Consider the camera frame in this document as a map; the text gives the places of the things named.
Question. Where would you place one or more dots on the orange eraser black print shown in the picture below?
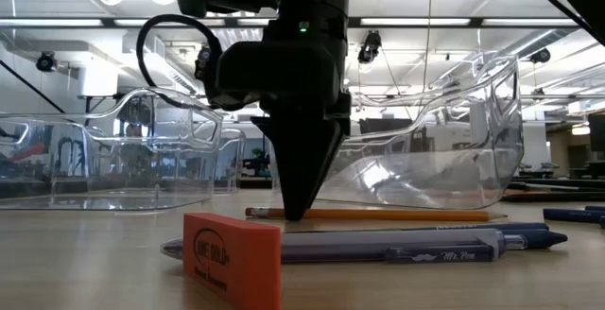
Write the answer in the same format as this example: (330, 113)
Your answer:
(231, 263)

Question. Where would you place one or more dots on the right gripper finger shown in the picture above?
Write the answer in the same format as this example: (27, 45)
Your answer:
(298, 168)

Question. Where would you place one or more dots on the long ceiling light bar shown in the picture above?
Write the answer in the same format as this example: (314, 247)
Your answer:
(416, 22)

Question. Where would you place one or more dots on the dark blue pen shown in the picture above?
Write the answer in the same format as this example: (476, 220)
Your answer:
(539, 239)
(572, 215)

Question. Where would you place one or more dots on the clear plastic bin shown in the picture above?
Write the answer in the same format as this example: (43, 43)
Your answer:
(235, 159)
(94, 159)
(425, 168)

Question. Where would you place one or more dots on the grey translucent retractable pen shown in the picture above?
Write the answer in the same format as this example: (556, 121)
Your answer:
(354, 246)

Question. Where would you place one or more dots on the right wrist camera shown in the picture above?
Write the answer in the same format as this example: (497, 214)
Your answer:
(246, 74)

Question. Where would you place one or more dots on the black ceiling spotlight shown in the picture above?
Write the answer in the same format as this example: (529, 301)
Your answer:
(46, 62)
(540, 56)
(203, 56)
(369, 50)

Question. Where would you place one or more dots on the orange pencil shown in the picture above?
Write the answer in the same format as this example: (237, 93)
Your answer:
(402, 215)

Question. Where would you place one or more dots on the black slim pen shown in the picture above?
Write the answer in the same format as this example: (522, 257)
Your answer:
(472, 227)

